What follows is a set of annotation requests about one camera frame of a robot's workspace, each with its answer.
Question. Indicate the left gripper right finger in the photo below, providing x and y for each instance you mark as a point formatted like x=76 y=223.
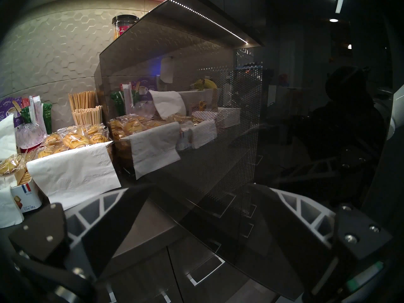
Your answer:
x=284 y=229

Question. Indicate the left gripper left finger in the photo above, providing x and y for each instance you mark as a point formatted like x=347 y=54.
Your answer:
x=110 y=229

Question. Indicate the black glass microwave door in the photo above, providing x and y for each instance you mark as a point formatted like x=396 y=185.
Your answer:
x=284 y=116

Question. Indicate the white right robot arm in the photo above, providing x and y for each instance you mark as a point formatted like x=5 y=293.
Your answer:
x=398 y=109

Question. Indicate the white paper napkin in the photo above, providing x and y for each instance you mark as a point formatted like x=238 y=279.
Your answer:
x=8 y=210
x=72 y=176
x=6 y=138

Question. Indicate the white box French flag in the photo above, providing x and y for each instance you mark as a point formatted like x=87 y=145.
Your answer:
x=26 y=198

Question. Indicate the large clear madeleine bag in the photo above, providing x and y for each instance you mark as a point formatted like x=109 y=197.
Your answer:
x=72 y=139

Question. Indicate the wooden stir stick bundle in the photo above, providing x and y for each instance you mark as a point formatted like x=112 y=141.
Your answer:
x=87 y=116
x=82 y=100

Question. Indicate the red cup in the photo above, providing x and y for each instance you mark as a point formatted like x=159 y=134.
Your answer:
x=28 y=147

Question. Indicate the small wrapped cake packets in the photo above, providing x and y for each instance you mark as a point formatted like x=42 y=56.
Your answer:
x=11 y=165

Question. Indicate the clear plastic bag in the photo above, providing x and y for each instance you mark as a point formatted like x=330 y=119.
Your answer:
x=28 y=135

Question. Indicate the green sachet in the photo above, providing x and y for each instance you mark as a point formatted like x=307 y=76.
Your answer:
x=47 y=117

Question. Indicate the white red sachet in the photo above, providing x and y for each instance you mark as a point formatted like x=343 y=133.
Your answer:
x=36 y=111

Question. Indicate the purple snack packet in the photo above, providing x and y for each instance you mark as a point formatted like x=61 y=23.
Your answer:
x=8 y=108

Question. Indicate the snack jar red label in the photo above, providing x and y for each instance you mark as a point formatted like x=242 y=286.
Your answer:
x=123 y=27

